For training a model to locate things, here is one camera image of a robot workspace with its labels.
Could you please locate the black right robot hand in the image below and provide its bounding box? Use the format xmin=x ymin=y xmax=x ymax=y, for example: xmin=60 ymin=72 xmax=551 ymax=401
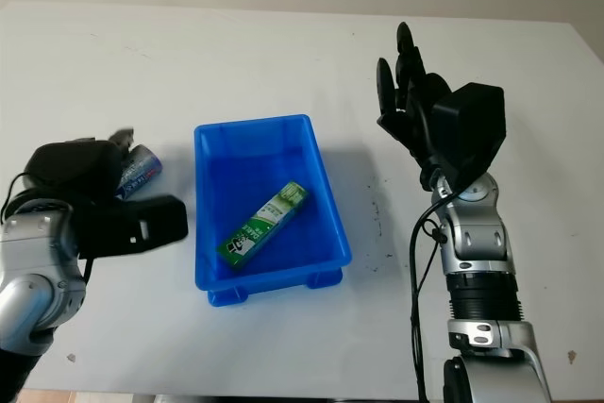
xmin=375 ymin=21 xmax=455 ymax=174

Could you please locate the green toothpaste box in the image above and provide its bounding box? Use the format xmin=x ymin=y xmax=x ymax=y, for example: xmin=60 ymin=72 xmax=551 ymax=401
xmin=216 ymin=179 xmax=310 ymax=273

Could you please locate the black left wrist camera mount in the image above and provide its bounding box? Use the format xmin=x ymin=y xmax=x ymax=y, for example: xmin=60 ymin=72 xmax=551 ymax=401
xmin=75 ymin=193 xmax=191 ymax=260

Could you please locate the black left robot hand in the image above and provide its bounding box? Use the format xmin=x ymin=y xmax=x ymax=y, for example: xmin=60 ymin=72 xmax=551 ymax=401
xmin=22 ymin=126 xmax=139 ymax=204

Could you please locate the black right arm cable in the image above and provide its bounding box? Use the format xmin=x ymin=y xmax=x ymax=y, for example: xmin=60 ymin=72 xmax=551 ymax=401
xmin=408 ymin=152 xmax=461 ymax=403

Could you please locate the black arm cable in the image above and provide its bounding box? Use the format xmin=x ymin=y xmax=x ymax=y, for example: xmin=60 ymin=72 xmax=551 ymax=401
xmin=0 ymin=170 xmax=95 ymax=281
xmin=408 ymin=152 xmax=461 ymax=403

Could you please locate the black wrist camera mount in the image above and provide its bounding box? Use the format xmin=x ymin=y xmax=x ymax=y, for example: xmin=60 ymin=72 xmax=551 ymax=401
xmin=430 ymin=82 xmax=509 ymax=183
xmin=75 ymin=193 xmax=191 ymax=260

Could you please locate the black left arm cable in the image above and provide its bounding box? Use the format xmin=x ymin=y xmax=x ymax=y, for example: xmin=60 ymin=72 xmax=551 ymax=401
xmin=0 ymin=170 xmax=95 ymax=281

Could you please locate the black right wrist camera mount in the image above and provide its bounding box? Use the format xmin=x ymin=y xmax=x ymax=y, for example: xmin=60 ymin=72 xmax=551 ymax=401
xmin=430 ymin=82 xmax=509 ymax=183

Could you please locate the blue silver toothpaste box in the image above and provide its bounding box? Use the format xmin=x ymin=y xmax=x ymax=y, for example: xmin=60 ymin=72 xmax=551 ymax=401
xmin=113 ymin=143 xmax=164 ymax=201

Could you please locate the blue plastic tray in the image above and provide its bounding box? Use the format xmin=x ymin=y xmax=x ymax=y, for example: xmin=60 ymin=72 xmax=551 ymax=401
xmin=193 ymin=113 xmax=354 ymax=309

